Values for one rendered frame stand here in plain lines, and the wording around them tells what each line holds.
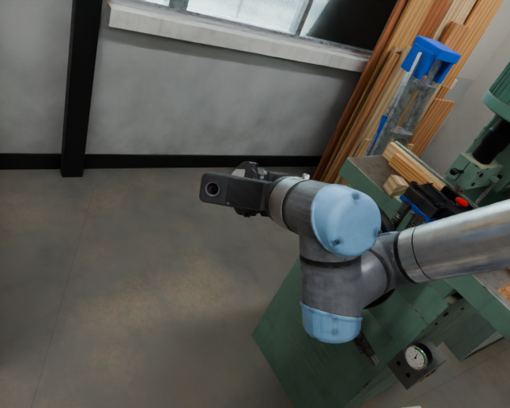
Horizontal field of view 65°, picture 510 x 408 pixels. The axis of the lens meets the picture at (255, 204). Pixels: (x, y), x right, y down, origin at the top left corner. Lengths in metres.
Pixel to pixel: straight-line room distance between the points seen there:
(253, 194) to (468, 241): 0.29
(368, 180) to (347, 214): 0.75
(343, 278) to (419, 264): 0.12
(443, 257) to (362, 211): 0.13
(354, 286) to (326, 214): 0.11
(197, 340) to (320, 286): 1.24
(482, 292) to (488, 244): 0.57
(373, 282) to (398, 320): 0.69
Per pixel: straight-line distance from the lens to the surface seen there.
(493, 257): 0.52
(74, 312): 1.69
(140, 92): 2.13
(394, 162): 1.31
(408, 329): 1.21
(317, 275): 0.48
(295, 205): 0.49
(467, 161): 1.17
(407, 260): 0.56
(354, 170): 1.21
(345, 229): 0.44
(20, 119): 2.12
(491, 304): 1.08
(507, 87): 1.11
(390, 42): 2.59
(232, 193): 0.60
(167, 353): 1.63
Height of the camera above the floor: 1.39
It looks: 35 degrees down
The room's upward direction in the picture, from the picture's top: 25 degrees clockwise
